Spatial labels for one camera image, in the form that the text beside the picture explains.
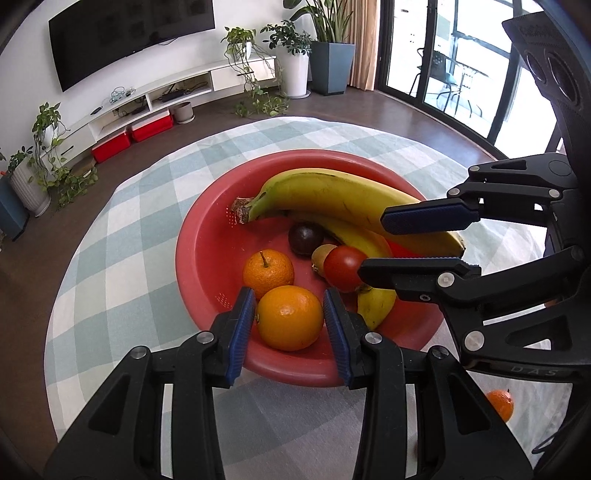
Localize small curved banana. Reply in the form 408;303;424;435
288;212;399;331

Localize tall tree in blue pot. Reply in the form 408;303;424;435
0;175;30;241

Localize green white checked tablecloth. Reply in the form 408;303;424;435
44;115;578;480

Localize beige curtain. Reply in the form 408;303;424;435
348;0;380;91

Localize trailing pothos in white pot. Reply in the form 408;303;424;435
28;102;99;209

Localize large-leaf plant in grey pot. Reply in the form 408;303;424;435
283;0;357;97

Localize red tomato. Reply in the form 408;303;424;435
323;246;370;293

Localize small orange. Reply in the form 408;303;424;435
486;389;515;423

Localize dark purple plum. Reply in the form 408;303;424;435
288;222;324;256

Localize hanging pothos on cabinet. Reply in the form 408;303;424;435
222;26;291;119

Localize black balcony chair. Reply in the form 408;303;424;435
410;45;486;117

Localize mandarin with stem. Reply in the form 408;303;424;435
243;250;295;301

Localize plant in white ribbed pot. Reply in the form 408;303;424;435
6;147;52;217

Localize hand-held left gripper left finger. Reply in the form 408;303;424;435
44;286;257;480

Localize red plastic colander bowl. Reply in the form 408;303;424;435
175;150;448;387

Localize black wall television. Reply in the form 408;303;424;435
48;0;216;92

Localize large yellow banana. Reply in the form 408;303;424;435
232;168;466;259

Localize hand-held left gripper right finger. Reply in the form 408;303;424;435
322;288;534;480

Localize brown kiwi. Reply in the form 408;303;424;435
311;244;338;278

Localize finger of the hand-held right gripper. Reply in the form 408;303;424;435
381;154;581;234
358;247;587;366

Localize white television cabinet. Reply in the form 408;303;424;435
62;55;278;158

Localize large orange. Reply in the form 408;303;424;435
256;285;324;352

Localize leafy plant in white pot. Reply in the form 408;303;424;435
260;20;313;99

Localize black-framed sliding glass door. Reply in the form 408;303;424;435
376;0;571;160

